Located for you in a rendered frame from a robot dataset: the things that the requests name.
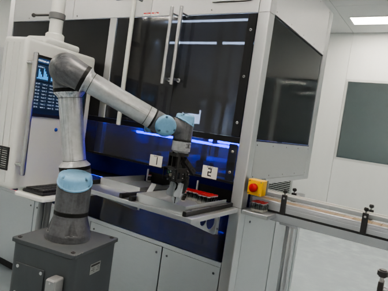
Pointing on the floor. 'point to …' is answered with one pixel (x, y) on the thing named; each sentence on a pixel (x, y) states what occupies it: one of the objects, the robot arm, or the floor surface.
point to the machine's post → (247, 143)
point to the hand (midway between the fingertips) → (176, 200)
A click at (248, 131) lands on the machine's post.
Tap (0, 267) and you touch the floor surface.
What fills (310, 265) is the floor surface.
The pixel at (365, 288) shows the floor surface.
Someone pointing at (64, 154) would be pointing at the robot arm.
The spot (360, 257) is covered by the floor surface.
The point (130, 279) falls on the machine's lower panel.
